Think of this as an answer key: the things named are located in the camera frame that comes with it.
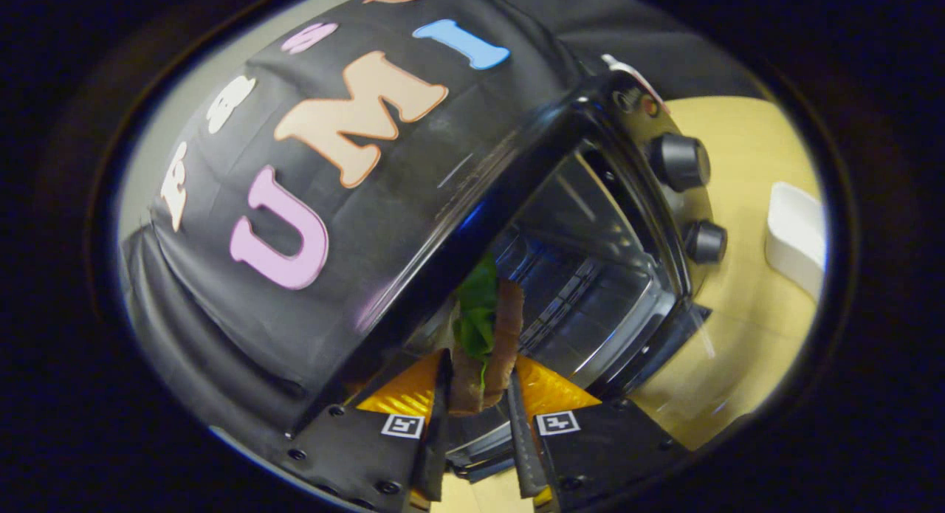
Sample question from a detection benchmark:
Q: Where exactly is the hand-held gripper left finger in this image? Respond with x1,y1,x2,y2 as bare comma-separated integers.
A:
284,348,453,513

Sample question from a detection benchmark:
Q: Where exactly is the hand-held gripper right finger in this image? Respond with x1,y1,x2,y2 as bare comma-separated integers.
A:
506,354,691,510

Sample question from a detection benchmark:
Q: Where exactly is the white bread lettuce sandwich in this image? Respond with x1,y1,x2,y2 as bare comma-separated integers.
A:
447,255,526,416

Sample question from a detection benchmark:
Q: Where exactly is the glass toaster oven door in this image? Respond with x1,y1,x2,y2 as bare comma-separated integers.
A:
443,303,713,484

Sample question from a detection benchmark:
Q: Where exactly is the black toaster oven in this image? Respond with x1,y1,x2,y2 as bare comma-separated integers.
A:
295,70,728,484

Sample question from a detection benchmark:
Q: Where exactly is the metal oven rack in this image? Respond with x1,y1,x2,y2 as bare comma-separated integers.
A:
517,225,665,366

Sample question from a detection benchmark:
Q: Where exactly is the black backdrop cloth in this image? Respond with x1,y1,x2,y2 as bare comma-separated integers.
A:
122,0,746,440

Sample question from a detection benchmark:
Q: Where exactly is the white rectangular tray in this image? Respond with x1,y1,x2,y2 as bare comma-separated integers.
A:
764,181,828,301

